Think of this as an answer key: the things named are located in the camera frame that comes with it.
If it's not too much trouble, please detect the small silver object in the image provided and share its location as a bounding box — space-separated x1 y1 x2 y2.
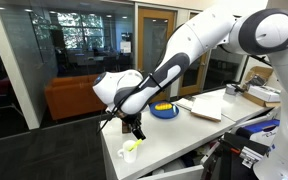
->
225 83 240 97

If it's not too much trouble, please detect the white flat box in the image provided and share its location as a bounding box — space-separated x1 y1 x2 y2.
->
247 85 282 103

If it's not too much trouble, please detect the open cardboard box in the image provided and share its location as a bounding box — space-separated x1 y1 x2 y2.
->
242 65 282 108

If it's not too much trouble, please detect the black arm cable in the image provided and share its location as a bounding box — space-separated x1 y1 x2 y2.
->
97 73 163 134

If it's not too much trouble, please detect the black equipment stand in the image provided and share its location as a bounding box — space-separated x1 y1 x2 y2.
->
202 132 272 180

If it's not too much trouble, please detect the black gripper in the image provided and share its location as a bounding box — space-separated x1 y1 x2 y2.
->
118 111 147 141

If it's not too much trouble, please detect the blue and white device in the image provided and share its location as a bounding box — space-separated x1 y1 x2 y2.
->
235 118 281 146

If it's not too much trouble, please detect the white cup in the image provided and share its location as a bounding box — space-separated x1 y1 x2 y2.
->
117 139 139 164

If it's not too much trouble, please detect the blue plate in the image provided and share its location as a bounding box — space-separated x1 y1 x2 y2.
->
149 100 181 120

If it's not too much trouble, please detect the yellow marker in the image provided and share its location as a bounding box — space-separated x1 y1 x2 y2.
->
128 138 144 153

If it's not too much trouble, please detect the orange sofa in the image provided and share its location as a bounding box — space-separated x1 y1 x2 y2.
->
44 73 108 122

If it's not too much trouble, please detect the white drawer front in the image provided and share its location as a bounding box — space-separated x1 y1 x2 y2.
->
138 164 205 180

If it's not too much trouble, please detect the white notebook with brown edge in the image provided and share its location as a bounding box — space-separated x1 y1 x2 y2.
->
190 98 223 123

